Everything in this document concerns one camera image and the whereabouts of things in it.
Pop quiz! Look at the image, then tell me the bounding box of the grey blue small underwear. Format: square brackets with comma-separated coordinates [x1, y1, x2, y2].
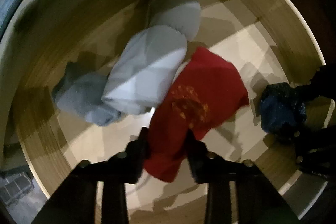
[51, 62, 124, 126]

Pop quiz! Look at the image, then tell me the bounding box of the white grey underwear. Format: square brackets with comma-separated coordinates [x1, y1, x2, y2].
[102, 25, 187, 115]

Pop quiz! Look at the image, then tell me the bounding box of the red underwear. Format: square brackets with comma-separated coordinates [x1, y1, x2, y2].
[143, 47, 249, 182]

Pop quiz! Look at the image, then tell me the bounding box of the navy blue patterned underwear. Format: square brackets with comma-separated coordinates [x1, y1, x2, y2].
[259, 83, 307, 136]

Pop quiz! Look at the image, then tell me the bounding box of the wooden drawer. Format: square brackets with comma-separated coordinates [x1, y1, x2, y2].
[1, 0, 334, 223]

